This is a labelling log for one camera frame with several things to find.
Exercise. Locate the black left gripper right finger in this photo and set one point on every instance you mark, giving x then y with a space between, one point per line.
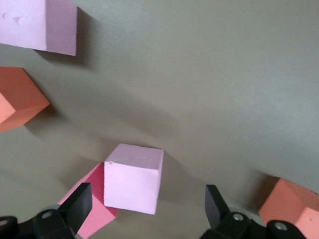
218 214

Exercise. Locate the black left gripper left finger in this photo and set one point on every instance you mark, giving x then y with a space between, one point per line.
74 209

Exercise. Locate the pink foam cube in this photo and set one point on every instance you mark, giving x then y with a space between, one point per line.
132 184
30 25

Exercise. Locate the crimson foam cube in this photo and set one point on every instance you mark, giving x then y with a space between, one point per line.
102 221

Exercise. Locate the orange foam cube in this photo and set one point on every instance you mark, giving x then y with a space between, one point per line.
286 206
20 99

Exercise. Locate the brown table cover sheet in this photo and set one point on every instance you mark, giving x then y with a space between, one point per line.
199 74

